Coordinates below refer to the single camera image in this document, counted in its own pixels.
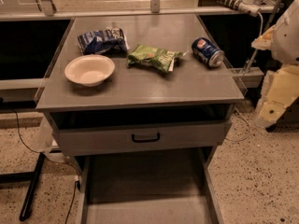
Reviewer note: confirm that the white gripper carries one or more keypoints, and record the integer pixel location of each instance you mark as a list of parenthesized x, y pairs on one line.
[(287, 37)]

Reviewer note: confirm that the green jalapeno chip bag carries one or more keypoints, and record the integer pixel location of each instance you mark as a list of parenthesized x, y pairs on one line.
[(161, 59)]

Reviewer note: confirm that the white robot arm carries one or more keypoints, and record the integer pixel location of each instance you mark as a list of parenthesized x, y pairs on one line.
[(282, 39)]

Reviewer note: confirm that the grey drawer cabinet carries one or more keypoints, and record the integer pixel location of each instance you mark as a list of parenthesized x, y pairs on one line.
[(134, 96)]

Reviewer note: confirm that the open grey middle drawer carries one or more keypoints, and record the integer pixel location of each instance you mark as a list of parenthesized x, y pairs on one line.
[(154, 187)]

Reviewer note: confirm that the blue chip bag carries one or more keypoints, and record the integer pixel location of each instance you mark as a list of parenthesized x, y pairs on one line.
[(102, 41)]

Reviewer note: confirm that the grey top drawer front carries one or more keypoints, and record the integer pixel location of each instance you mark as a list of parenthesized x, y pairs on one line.
[(94, 141)]

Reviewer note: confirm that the white power strip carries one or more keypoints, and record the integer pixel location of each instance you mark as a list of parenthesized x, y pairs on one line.
[(240, 6)]

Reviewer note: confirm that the blue soda can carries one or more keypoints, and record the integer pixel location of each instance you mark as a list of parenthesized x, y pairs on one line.
[(206, 52)]

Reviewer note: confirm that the white paper bowl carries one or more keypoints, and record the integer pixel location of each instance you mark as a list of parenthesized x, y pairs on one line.
[(89, 70)]

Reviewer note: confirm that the black metal table leg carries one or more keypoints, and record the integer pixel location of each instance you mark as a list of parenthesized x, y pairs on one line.
[(33, 178)]

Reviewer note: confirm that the metal frame rail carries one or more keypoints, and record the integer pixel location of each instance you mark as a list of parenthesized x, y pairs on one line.
[(128, 12)]

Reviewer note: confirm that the black drawer handle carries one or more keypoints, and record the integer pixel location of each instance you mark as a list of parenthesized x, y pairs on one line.
[(145, 138)]

